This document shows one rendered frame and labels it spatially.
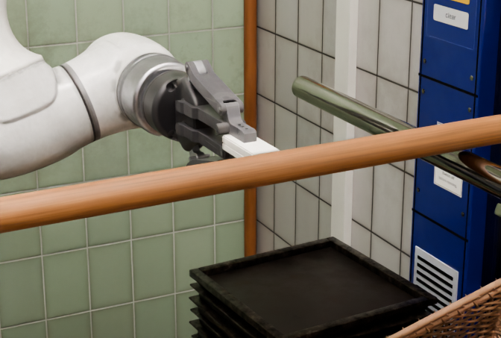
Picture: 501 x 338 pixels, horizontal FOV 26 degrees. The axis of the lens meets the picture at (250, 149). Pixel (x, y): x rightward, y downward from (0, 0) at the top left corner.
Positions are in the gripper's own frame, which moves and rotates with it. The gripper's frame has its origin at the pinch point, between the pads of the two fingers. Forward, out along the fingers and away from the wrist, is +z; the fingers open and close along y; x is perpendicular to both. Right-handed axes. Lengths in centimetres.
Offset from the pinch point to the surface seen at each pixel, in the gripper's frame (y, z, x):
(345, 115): 3.2, -15.9, -20.7
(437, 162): 3.4, 3.0, -20.5
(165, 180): -0.8, 6.9, 11.8
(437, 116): 15, -44, -56
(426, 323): 38, -23, -40
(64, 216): 0.8, 7.1, 21.3
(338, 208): 42, -77, -58
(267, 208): 54, -111, -60
